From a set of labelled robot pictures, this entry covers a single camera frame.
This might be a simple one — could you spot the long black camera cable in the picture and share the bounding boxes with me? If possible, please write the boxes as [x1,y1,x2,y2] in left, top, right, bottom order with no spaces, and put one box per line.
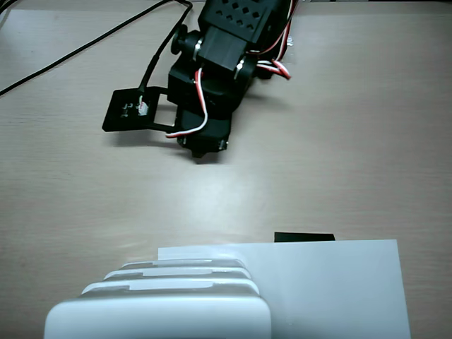
[0,0,194,103]

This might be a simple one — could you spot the white closed drawer front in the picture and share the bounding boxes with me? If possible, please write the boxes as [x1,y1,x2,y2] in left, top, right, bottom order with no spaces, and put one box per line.
[103,267,253,281]
[81,278,261,297]

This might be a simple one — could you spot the black wrist camera plate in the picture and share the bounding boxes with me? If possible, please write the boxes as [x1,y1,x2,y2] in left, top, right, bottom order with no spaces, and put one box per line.
[102,85,177,133]

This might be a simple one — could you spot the red white arm servo wires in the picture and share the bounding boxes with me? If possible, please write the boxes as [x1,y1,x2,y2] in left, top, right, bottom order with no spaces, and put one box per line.
[246,0,299,81]

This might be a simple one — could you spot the black tape strip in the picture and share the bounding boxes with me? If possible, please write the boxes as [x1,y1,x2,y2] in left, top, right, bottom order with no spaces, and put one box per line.
[273,231,336,244]

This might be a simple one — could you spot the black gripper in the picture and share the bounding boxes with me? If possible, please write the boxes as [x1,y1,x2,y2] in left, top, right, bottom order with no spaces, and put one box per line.
[167,54,261,159]

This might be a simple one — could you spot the white paper sheet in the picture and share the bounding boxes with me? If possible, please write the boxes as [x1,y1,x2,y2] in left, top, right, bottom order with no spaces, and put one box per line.
[157,239,412,339]

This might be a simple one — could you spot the red white gripper servo wire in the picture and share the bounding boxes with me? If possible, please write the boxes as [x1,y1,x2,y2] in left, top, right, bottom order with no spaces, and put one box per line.
[165,67,209,139]

